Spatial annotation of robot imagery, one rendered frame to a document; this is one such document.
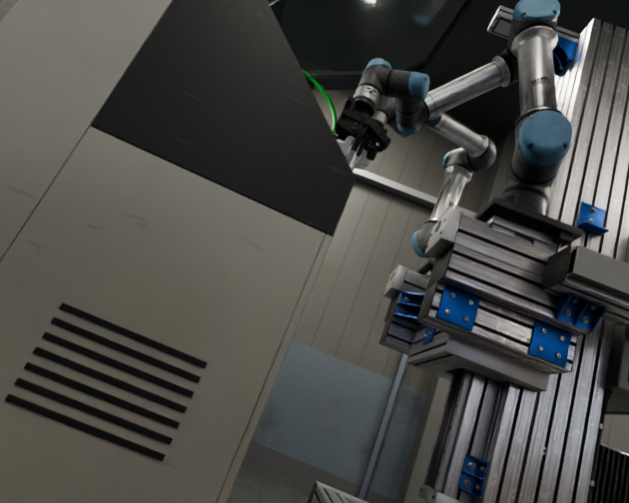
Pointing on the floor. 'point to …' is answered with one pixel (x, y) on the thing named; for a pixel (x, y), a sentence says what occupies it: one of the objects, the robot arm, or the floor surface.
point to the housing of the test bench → (45, 101)
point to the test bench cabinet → (135, 333)
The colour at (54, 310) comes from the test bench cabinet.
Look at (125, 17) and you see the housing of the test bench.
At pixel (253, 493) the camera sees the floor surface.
